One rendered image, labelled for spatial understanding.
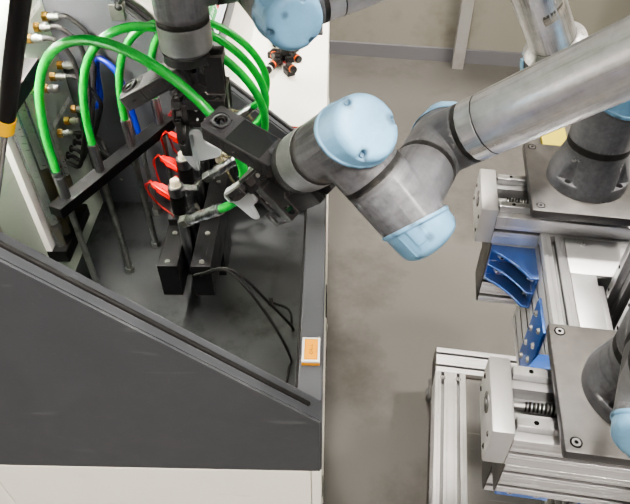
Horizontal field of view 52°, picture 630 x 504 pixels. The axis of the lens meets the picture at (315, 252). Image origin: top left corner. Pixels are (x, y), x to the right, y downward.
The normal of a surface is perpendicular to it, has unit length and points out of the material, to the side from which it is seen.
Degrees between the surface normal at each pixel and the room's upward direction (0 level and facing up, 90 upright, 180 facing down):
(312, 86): 0
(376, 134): 45
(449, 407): 0
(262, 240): 0
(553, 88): 72
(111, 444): 90
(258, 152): 15
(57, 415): 90
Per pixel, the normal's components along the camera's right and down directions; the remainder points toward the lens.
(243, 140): 0.04, -0.51
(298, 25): 0.37, 0.65
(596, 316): 0.00, -0.71
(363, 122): 0.45, -0.12
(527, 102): -0.65, 0.27
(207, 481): -0.03, 0.70
